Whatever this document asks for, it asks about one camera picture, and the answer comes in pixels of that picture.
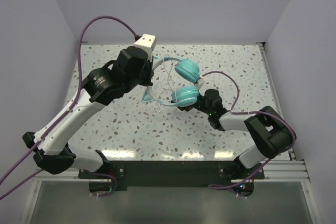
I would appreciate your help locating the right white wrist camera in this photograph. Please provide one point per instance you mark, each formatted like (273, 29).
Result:
(200, 82)

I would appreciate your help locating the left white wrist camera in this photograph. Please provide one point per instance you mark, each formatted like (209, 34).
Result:
(146, 42)

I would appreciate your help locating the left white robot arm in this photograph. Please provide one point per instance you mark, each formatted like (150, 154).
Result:
(52, 153)

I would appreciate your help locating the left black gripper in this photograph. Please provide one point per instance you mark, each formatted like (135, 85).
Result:
(148, 80)

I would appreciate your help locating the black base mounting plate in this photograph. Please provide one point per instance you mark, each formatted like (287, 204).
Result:
(121, 175)

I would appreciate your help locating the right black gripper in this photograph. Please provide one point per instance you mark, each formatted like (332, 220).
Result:
(186, 108)

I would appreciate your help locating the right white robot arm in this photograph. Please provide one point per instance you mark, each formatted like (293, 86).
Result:
(270, 133)

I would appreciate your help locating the aluminium right frame rail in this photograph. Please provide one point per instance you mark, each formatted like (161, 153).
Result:
(261, 46)

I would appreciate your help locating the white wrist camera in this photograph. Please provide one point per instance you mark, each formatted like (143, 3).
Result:
(200, 82)
(146, 42)

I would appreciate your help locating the teal cat-ear headphones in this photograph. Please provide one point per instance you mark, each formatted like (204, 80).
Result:
(182, 74)

